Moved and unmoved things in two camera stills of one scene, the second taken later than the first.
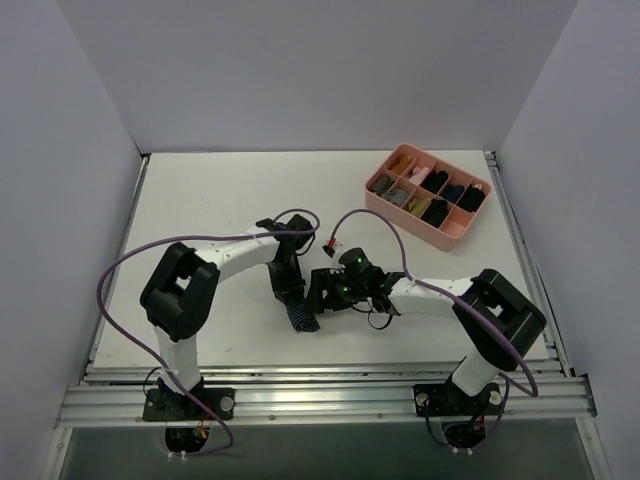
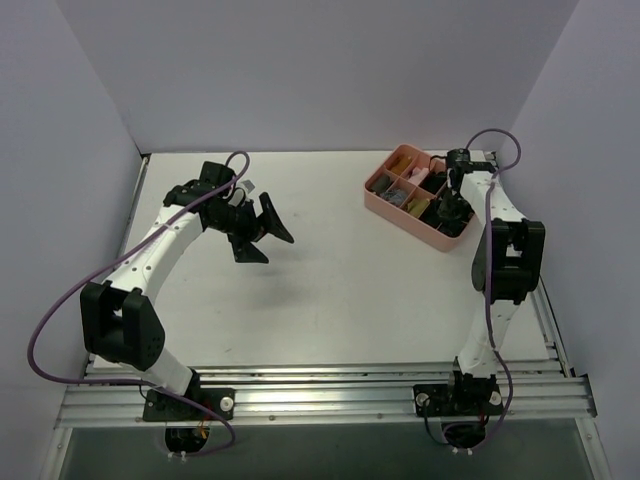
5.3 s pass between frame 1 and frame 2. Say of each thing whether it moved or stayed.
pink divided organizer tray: stayed
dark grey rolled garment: stayed
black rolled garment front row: stayed
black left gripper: moved
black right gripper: moved
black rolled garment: stayed
